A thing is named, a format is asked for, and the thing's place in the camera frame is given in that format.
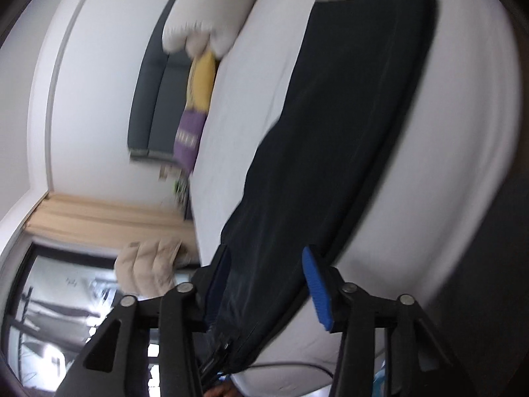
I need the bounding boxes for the beige curtain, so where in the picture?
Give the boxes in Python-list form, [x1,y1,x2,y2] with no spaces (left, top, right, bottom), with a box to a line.
[25,194,200,266]

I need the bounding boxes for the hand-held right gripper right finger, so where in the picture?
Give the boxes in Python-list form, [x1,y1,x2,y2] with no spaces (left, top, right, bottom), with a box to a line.
[302,245,474,397]

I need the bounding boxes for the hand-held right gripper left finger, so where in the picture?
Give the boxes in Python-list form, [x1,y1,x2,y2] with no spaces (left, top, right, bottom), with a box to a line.
[55,245,233,397]

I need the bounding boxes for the beige puffy jacket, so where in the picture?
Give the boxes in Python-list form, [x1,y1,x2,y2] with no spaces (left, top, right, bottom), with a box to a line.
[114,239,184,299]

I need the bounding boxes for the dark navy pants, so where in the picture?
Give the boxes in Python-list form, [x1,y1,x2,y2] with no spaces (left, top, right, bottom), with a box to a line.
[197,0,439,383]

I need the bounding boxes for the white pillow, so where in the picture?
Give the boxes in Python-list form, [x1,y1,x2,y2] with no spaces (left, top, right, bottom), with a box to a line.
[161,0,270,59]

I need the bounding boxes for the grey cable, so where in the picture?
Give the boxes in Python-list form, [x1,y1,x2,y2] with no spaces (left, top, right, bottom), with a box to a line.
[244,362,335,380]

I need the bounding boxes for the dark grey headboard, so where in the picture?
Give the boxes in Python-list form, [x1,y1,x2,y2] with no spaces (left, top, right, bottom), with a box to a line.
[127,0,195,162]

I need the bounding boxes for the white bed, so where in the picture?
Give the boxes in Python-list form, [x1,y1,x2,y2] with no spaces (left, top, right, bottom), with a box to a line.
[188,0,522,397]

